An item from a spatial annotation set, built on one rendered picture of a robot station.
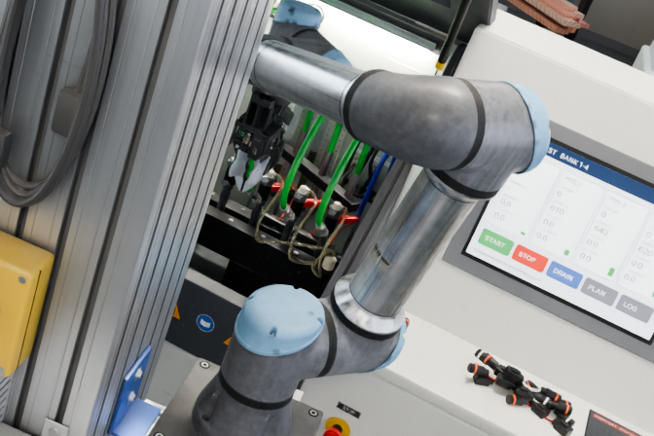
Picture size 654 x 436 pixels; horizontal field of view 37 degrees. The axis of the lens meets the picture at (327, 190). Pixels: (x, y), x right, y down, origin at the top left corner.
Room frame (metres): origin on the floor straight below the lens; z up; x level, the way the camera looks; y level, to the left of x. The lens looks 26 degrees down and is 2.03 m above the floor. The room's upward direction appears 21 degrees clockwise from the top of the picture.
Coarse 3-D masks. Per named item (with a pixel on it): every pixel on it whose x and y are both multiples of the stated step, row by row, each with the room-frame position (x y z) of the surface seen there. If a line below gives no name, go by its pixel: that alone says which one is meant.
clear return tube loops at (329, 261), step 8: (280, 176) 1.86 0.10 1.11; (280, 192) 1.83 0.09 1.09; (312, 192) 1.84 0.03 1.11; (272, 200) 1.80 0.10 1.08; (312, 208) 1.81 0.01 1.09; (344, 208) 1.83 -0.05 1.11; (344, 216) 1.82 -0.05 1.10; (256, 232) 1.75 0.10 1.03; (296, 232) 1.74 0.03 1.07; (336, 232) 1.76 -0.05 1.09; (256, 240) 1.75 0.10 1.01; (264, 240) 1.76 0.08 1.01; (272, 240) 1.77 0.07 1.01; (280, 240) 1.78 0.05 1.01; (328, 240) 1.74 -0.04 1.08; (320, 248) 1.80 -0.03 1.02; (328, 248) 1.80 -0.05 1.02; (288, 256) 1.73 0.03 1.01; (320, 256) 1.71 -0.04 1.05; (328, 256) 1.80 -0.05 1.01; (304, 264) 1.75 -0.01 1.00; (312, 264) 1.76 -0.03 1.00; (320, 264) 1.71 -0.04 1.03; (328, 264) 1.79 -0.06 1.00; (320, 272) 1.71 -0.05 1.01
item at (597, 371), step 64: (512, 64) 1.88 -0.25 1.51; (576, 64) 1.91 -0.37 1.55; (576, 128) 1.84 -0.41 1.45; (640, 128) 1.83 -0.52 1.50; (448, 320) 1.74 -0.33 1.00; (512, 320) 1.73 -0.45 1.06; (320, 384) 1.55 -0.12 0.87; (384, 384) 1.53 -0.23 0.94; (576, 384) 1.69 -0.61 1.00; (640, 384) 1.68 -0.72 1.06
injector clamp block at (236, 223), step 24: (216, 216) 1.83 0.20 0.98; (240, 216) 1.88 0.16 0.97; (216, 240) 1.83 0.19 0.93; (240, 240) 1.82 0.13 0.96; (240, 264) 1.81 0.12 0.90; (264, 264) 1.80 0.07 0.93; (288, 264) 1.79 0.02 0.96; (336, 264) 1.84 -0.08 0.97; (240, 288) 1.81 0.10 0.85; (312, 288) 1.78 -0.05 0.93
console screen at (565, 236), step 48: (576, 144) 1.83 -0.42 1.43; (528, 192) 1.80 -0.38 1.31; (576, 192) 1.80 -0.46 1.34; (624, 192) 1.79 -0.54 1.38; (480, 240) 1.78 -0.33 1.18; (528, 240) 1.78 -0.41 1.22; (576, 240) 1.77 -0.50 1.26; (624, 240) 1.76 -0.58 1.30; (528, 288) 1.75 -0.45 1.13; (576, 288) 1.74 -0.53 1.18; (624, 288) 1.74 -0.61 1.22; (624, 336) 1.71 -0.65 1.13
